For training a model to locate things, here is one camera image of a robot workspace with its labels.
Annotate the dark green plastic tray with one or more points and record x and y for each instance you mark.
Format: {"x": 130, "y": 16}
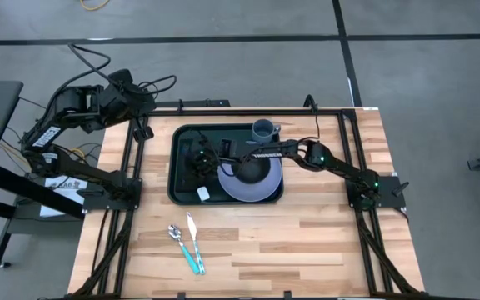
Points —
{"x": 240, "y": 131}

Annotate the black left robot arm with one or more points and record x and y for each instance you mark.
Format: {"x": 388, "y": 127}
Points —
{"x": 40, "y": 137}

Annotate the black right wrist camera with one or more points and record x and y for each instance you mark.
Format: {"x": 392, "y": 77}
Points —
{"x": 226, "y": 148}

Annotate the black metal table frame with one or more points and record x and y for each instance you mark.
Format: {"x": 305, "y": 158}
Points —
{"x": 244, "y": 112}

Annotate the lavender round plate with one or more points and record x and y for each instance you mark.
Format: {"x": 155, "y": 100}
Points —
{"x": 248, "y": 191}

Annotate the white printed paper sheet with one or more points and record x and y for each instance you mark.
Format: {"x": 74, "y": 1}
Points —
{"x": 63, "y": 185}

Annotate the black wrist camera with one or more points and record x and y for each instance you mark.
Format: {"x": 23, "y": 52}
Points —
{"x": 143, "y": 133}
{"x": 226, "y": 148}

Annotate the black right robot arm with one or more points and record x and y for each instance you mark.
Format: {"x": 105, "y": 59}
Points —
{"x": 267, "y": 155}

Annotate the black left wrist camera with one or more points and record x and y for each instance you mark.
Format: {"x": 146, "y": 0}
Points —
{"x": 143, "y": 133}

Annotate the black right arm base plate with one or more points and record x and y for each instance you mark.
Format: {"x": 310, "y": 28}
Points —
{"x": 390, "y": 191}

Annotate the black napkin with white tag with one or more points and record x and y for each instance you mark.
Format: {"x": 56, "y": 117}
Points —
{"x": 190, "y": 183}

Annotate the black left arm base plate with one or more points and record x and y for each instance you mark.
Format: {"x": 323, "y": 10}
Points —
{"x": 106, "y": 202}

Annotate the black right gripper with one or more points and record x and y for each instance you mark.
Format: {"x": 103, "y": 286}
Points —
{"x": 204, "y": 160}

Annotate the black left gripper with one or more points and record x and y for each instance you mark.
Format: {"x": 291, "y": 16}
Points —
{"x": 140, "y": 102}

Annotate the black power strip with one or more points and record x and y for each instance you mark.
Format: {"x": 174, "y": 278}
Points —
{"x": 194, "y": 103}

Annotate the black bowl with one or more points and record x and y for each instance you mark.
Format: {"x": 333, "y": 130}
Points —
{"x": 256, "y": 173}

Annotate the blue-grey mug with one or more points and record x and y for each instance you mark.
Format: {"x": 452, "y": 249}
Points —
{"x": 263, "y": 131}

